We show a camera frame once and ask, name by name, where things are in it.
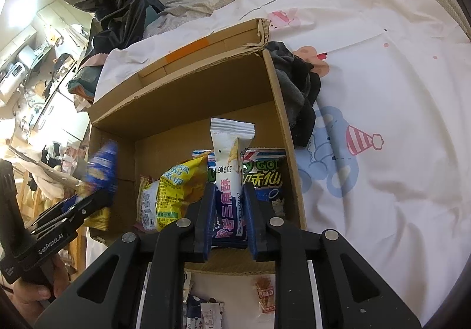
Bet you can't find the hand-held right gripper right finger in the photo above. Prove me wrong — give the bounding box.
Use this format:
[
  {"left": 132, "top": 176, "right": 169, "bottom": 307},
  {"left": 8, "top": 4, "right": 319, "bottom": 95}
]
[{"left": 243, "top": 182, "right": 422, "bottom": 329}]

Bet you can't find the small white snack packet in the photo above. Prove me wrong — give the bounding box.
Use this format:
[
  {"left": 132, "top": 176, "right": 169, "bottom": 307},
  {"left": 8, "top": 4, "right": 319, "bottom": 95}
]
[{"left": 200, "top": 301, "right": 225, "bottom": 329}]

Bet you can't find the yellow snack bag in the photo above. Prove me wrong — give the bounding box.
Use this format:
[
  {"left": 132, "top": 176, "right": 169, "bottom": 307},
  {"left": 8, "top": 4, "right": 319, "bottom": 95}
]
[{"left": 137, "top": 156, "right": 210, "bottom": 232}]

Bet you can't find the person's left hand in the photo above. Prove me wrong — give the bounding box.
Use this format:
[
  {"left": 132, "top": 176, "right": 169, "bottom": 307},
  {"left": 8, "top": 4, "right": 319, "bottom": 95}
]
[{"left": 13, "top": 257, "right": 70, "bottom": 315}]

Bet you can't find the brown cardboard box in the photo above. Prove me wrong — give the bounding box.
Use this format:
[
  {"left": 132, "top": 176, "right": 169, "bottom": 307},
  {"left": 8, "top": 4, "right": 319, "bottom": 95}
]
[{"left": 86, "top": 18, "right": 308, "bottom": 276}]

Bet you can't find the white clothes pile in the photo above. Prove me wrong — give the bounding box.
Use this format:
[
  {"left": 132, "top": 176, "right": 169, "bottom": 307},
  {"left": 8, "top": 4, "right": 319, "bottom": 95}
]
[{"left": 9, "top": 147, "right": 87, "bottom": 201}]

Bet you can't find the teal cloth bag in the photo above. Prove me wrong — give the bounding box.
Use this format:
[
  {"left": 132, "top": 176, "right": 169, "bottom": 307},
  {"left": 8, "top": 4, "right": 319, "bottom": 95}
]
[{"left": 68, "top": 66, "right": 108, "bottom": 102}]

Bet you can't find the blue white chip bag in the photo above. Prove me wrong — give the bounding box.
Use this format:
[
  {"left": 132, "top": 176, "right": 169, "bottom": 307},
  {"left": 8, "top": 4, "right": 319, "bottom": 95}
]
[{"left": 193, "top": 148, "right": 288, "bottom": 219}]

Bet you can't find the white kitchen cabinet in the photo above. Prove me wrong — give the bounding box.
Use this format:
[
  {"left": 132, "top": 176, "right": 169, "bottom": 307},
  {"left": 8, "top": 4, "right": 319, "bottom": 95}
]
[{"left": 40, "top": 91, "right": 91, "bottom": 142}]

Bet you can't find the white water heater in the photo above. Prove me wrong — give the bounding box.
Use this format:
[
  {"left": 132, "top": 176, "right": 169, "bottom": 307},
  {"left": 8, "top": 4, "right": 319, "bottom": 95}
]
[{"left": 0, "top": 62, "right": 31, "bottom": 93}]

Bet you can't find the black cloth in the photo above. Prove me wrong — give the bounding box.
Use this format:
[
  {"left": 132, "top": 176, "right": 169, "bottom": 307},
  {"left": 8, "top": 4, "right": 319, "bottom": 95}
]
[{"left": 268, "top": 41, "right": 322, "bottom": 147}]

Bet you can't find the blue white narrow snack packet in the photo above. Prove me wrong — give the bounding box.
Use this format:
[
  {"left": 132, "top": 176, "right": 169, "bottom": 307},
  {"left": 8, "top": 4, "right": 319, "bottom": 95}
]
[{"left": 210, "top": 117, "right": 256, "bottom": 249}]

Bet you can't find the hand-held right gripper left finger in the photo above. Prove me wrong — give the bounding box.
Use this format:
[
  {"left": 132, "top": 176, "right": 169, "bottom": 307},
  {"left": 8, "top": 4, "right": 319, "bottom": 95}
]
[{"left": 35, "top": 183, "right": 216, "bottom": 329}]

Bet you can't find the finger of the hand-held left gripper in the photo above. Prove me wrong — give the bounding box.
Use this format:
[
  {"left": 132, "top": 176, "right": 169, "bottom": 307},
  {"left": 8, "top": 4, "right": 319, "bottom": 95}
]
[
  {"left": 31, "top": 190, "right": 114, "bottom": 239},
  {"left": 37, "top": 194, "right": 79, "bottom": 221}
]

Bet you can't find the small orange snack packet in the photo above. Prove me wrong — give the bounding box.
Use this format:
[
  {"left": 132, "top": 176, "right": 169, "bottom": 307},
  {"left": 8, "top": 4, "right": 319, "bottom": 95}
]
[{"left": 254, "top": 275, "right": 276, "bottom": 314}]

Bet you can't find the blue cartoon snack bag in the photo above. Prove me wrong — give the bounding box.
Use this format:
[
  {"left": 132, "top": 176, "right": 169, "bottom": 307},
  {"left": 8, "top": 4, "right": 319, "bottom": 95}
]
[{"left": 85, "top": 140, "right": 119, "bottom": 231}]

